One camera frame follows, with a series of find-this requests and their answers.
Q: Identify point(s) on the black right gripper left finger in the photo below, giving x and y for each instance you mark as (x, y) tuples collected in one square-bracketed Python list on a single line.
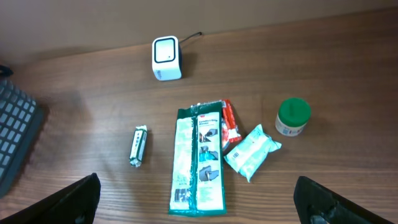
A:
[(76, 203)]

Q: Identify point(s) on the grey plastic shopping basket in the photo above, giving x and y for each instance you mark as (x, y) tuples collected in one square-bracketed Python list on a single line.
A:
[(21, 118)]

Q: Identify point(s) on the white barcode scanner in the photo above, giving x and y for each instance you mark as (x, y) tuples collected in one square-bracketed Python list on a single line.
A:
[(167, 58)]

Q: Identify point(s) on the green white packaged item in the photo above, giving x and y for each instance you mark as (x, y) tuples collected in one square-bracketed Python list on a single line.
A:
[(197, 188)]

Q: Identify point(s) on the red snack stick pack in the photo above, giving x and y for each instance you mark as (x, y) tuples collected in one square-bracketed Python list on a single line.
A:
[(228, 117)]

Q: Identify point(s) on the teal tissue pack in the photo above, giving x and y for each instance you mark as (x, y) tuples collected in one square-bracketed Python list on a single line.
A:
[(251, 152)]

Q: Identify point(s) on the green lid jar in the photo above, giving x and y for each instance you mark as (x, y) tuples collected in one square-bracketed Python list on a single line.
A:
[(292, 116)]

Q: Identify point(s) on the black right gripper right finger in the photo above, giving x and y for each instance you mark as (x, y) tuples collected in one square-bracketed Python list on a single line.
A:
[(317, 204)]

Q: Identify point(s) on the white green candy pack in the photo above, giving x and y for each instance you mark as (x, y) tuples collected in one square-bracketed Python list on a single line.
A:
[(138, 146)]

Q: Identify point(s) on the orange small snack box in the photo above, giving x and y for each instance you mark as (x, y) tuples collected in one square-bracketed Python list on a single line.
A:
[(224, 135)]

